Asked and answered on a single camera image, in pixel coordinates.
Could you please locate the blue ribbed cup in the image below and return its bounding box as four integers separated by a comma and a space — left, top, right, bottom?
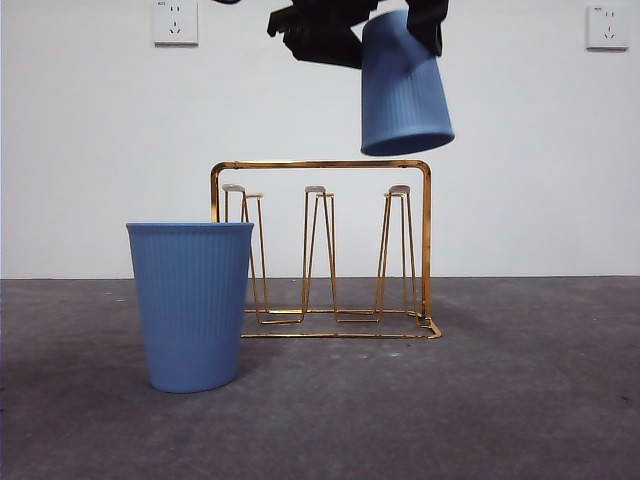
125, 222, 255, 394
359, 8, 456, 158

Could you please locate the gold wire cup rack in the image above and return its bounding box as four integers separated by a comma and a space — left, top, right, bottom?
209, 159, 444, 341

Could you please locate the white wall socket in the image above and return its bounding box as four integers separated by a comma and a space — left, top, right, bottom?
585, 4, 631, 53
153, 0, 200, 49

